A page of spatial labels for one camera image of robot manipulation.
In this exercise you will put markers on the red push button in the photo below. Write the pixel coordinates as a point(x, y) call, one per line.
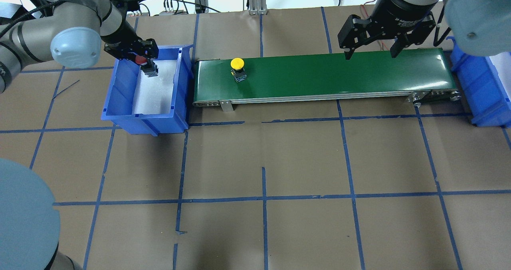
point(140, 60)

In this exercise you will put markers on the blue bin near left arm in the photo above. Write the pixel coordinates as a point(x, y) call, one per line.
point(118, 106)

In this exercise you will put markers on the white foam pad right bin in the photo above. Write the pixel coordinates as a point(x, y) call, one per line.
point(502, 63)

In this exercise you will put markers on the blue bin near right arm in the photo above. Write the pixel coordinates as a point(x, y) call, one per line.
point(487, 97)

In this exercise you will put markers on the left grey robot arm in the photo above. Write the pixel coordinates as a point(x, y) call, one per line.
point(74, 33)

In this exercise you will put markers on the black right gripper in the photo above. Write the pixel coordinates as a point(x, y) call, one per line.
point(400, 4)

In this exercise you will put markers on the white foam pad left bin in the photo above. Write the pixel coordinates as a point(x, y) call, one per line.
point(153, 95)

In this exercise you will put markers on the yellow push button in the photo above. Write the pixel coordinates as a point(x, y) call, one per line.
point(237, 69)

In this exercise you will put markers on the white foam pad bin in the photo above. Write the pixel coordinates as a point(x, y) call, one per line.
point(153, 95)
point(502, 63)

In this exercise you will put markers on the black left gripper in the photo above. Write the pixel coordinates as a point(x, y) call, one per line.
point(118, 31)

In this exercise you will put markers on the black power adapter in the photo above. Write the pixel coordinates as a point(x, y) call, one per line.
point(201, 6)

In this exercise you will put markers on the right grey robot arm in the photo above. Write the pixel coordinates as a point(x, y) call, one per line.
point(480, 27)

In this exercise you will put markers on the green conveyor belt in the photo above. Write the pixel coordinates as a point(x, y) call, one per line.
point(422, 76)

